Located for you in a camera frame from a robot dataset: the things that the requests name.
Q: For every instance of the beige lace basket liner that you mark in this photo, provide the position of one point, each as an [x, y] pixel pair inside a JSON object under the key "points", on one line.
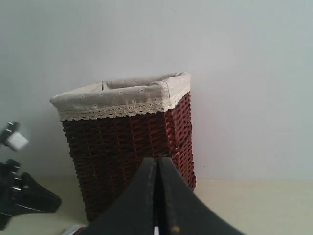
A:
{"points": [[122, 97]]}

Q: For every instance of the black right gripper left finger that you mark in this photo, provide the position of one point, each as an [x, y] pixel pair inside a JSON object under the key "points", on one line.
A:
{"points": [[133, 212]]}

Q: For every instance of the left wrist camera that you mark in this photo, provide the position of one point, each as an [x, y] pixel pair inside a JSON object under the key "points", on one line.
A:
{"points": [[12, 138]]}

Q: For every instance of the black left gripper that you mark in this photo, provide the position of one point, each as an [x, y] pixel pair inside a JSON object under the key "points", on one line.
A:
{"points": [[22, 194]]}

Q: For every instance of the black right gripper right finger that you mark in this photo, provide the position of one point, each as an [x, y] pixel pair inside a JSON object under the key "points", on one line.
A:
{"points": [[179, 211]]}

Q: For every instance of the white t-shirt red lettering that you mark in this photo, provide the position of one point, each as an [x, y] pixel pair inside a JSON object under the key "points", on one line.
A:
{"points": [[73, 230]]}

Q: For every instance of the dark brown wicker basket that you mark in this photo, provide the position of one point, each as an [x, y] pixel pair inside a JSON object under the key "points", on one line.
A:
{"points": [[107, 152]]}

